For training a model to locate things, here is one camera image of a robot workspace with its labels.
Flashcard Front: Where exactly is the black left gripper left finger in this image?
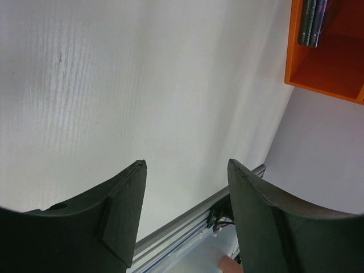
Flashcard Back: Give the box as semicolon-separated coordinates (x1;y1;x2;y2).
1;160;147;272

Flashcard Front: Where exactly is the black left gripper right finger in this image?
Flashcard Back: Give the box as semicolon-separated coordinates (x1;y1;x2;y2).
227;159;363;272

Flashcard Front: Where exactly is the teal 20000 Leagues book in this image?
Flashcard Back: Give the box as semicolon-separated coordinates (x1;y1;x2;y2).
297;0;317;46

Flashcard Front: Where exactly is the purple Robinson Crusoe book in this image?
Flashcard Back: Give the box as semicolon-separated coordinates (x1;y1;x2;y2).
309;0;332;48

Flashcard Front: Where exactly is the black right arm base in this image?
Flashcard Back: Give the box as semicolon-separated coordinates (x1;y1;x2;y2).
206;195;235;232

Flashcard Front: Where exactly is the pink round object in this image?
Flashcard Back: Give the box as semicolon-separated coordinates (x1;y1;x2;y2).
218;255;243;273

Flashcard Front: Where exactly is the orange wooden shelf cabinet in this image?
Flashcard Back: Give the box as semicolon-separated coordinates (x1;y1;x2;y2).
284;1;363;105

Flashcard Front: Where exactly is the aluminium mounting rail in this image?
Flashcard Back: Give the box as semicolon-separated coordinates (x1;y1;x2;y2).
129;164;267;273

